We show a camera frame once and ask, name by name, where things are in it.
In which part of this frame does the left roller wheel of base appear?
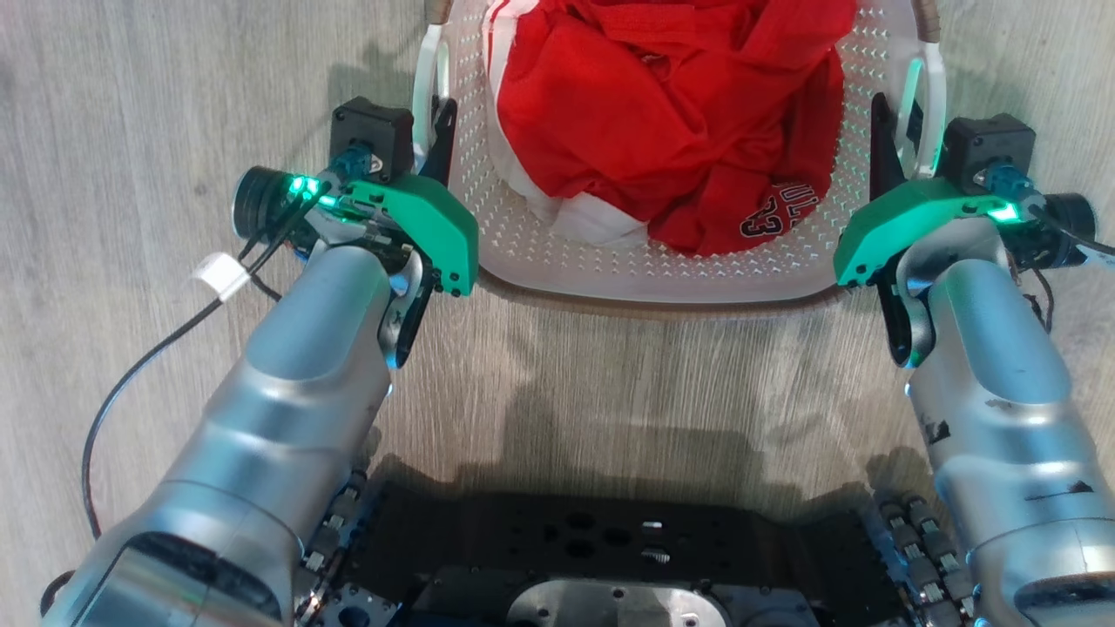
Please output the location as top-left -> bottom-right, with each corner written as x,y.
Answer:
294,470 -> 377,627

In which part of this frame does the right roller wheel of base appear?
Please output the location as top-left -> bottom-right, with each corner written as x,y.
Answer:
871,492 -> 978,627

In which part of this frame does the roller wheel of base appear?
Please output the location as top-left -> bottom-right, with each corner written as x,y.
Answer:
294,470 -> 377,627
871,492 -> 978,627

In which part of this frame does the white cable label tag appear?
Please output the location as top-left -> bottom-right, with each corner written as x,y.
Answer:
193,252 -> 253,302

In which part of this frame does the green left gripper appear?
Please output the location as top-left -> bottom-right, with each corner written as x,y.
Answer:
329,97 -> 481,371

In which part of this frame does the red basketball jersey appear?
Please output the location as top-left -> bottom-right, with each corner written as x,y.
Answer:
495,0 -> 859,258

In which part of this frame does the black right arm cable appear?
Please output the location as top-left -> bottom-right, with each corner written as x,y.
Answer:
1010,202 -> 1115,334

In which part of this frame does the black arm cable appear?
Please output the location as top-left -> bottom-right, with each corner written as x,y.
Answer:
81,179 -> 325,543
1010,202 -> 1115,334

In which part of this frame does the white perforated plastic laundry basket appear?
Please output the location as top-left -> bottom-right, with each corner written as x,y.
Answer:
411,0 -> 949,306

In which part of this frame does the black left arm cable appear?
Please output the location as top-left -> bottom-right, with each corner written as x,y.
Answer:
81,179 -> 325,543

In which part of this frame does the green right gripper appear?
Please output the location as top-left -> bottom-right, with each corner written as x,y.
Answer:
833,91 -> 1020,369

